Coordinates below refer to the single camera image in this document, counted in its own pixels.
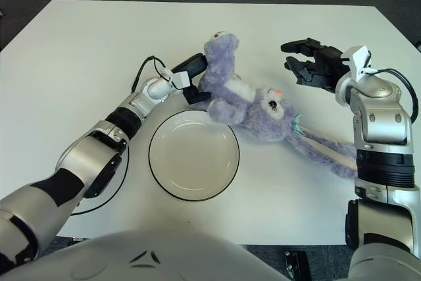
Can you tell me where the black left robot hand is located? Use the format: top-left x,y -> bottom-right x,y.
170,53 -> 211,105

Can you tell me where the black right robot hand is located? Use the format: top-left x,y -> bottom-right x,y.
280,37 -> 349,93

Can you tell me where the purple plush bunny doll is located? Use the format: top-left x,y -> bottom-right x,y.
193,30 -> 358,180

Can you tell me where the white plate with black rim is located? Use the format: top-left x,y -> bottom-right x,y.
148,109 -> 240,201

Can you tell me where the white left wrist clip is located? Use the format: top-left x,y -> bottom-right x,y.
161,69 -> 191,91

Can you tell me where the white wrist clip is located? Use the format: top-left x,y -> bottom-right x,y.
341,44 -> 376,82
161,69 -> 191,91

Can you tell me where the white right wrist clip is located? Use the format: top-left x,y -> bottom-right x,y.
341,44 -> 376,82

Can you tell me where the grey robot torso shell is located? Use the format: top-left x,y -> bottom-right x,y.
9,228 -> 297,281

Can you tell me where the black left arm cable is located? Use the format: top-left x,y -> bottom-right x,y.
68,56 -> 172,216

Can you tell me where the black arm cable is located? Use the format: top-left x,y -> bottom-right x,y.
361,68 -> 420,122
68,56 -> 172,216

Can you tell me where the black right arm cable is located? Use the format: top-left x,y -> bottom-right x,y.
361,68 -> 420,122

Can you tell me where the black metal bracket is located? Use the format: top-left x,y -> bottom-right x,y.
284,250 -> 312,281

